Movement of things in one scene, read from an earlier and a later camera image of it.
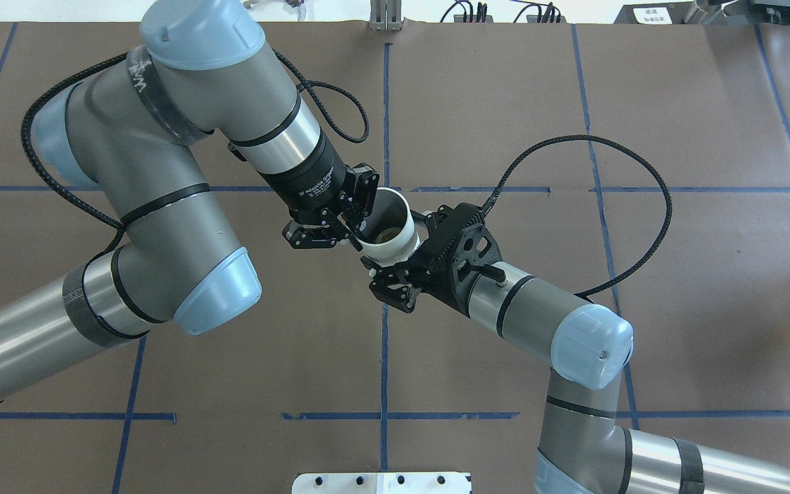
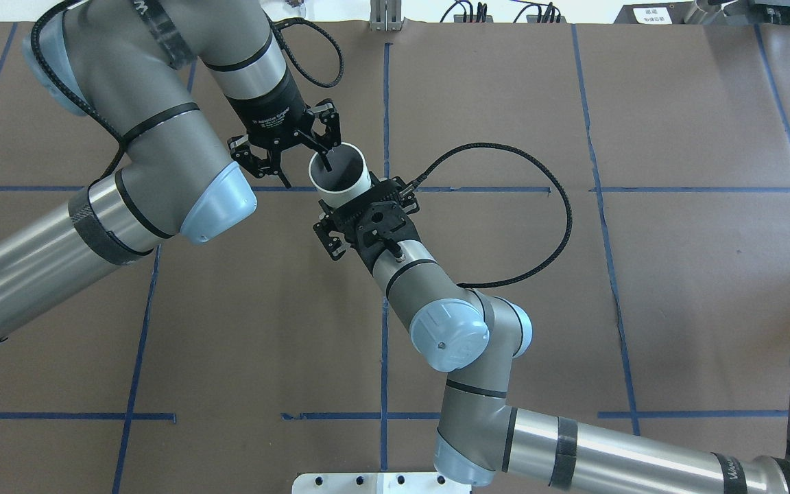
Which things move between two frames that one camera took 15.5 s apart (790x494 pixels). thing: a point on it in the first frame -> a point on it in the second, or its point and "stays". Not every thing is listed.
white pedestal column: [381, 482] stays
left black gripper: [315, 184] -> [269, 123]
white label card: [658, 15] stays
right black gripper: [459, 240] -> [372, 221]
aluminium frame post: [385, 16] stays
